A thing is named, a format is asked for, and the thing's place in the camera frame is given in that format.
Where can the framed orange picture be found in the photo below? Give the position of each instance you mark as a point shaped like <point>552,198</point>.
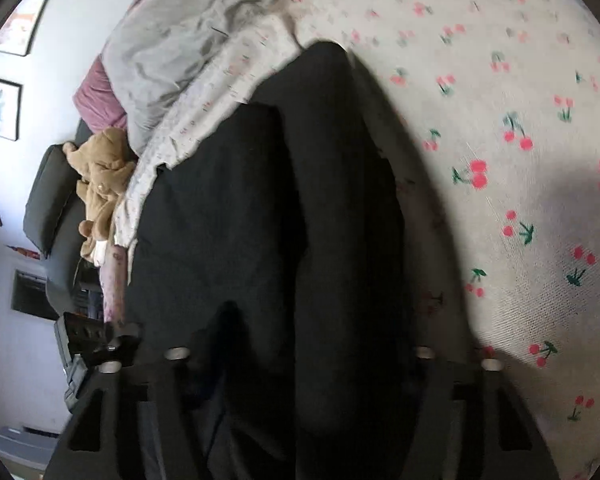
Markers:
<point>25,17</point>

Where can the black garment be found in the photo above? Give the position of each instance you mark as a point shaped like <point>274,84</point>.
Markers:
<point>260,240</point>

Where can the pink floral sheet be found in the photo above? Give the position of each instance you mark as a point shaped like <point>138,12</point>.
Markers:
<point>116,285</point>

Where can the grey appliance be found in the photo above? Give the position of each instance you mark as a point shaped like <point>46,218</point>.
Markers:
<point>25,447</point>

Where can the cherry print bed sheet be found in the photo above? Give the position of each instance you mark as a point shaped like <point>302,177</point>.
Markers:
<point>520,110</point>

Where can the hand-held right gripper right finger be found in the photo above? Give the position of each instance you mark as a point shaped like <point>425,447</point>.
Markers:
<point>470,410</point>

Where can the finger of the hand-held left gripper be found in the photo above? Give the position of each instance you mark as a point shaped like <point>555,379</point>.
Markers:
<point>87,334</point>

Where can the grey white pillow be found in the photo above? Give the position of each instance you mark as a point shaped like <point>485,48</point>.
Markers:
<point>180,45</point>

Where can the tan plush blanket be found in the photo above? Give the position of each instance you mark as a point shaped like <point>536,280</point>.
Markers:
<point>102,170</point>

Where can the red wall ornament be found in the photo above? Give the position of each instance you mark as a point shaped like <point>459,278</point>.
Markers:
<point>24,252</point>

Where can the dark grey sofa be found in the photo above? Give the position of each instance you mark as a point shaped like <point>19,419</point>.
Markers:
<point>50,200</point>

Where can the white blanket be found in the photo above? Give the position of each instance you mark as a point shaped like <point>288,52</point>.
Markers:
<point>100,252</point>

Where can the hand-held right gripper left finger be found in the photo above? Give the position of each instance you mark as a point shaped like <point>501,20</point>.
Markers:
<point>130,410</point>

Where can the pink pillow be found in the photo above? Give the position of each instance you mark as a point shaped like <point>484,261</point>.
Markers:
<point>97,100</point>

